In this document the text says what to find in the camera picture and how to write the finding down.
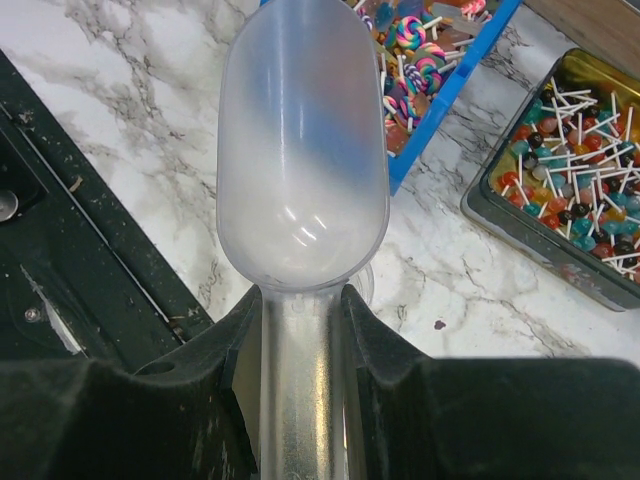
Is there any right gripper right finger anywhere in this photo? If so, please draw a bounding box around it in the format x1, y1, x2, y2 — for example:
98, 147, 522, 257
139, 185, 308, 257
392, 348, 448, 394
341, 286, 639, 479

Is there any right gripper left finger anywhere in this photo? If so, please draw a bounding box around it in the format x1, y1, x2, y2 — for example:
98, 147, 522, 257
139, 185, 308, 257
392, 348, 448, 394
1, 288, 261, 479

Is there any square tin of lollipops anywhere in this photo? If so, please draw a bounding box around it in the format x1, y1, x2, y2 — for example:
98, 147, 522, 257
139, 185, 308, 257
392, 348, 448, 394
461, 48, 639, 311

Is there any clear plastic scoop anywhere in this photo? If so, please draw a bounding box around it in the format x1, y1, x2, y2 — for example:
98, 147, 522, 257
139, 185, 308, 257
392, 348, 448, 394
216, 1, 390, 479

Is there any blue plastic candy bin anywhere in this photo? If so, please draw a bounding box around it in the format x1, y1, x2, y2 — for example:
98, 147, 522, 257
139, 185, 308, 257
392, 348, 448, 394
347, 1, 521, 194

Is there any clear glass jar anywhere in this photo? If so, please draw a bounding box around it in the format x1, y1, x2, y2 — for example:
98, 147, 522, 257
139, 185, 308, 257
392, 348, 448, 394
348, 263, 375, 306

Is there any wooden board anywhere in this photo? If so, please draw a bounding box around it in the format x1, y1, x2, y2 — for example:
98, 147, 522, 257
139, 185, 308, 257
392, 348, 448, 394
525, 0, 639, 79

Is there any black front mounting rail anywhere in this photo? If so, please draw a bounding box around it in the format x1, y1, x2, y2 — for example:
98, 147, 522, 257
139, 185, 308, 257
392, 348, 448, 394
1, 58, 212, 371

